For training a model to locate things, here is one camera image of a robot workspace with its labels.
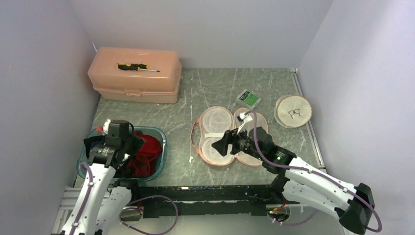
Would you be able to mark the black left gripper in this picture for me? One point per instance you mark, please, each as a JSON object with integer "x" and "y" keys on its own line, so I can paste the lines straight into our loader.
{"x": 137, "y": 142}

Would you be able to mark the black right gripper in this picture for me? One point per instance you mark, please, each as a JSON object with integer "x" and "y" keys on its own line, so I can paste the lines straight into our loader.
{"x": 221, "y": 145}

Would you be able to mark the floral mesh laundry bag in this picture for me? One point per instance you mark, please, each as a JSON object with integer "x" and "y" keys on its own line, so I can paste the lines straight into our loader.
{"x": 213, "y": 123}

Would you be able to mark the red satin bra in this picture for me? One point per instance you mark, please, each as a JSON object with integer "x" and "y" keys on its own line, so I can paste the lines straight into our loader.
{"x": 143, "y": 164}

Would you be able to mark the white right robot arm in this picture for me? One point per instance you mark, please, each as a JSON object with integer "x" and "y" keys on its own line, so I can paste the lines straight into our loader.
{"x": 296, "y": 180}

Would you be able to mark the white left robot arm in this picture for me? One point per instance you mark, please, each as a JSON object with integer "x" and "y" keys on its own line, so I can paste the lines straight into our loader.
{"x": 101, "y": 199}

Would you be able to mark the teal plastic basin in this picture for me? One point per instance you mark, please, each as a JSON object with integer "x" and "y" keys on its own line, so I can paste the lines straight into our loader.
{"x": 161, "y": 137}

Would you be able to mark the dark blue cloth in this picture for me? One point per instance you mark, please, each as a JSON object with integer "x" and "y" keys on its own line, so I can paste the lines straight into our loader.
{"x": 91, "y": 142}

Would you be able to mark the white green small box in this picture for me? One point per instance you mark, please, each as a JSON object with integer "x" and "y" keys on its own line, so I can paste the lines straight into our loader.
{"x": 248, "y": 100}

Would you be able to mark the pink plastic storage box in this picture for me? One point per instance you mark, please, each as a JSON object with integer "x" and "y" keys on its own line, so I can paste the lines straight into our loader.
{"x": 136, "y": 86}

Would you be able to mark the round white mesh pouch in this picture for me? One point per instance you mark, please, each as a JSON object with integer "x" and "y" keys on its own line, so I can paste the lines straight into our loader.
{"x": 292, "y": 111}

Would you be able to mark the black yellow screwdriver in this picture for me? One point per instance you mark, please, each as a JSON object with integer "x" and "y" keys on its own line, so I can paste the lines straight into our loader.
{"x": 135, "y": 67}

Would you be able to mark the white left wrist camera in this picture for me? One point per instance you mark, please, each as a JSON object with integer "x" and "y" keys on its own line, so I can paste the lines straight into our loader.
{"x": 105, "y": 126}

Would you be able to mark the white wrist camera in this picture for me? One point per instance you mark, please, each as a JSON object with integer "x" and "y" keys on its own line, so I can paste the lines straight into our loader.
{"x": 105, "y": 126}
{"x": 243, "y": 119}

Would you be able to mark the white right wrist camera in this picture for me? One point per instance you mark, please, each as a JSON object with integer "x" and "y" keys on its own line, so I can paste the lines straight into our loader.
{"x": 243, "y": 119}

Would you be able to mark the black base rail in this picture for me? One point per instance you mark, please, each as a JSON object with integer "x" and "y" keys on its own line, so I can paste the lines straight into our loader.
{"x": 206, "y": 200}

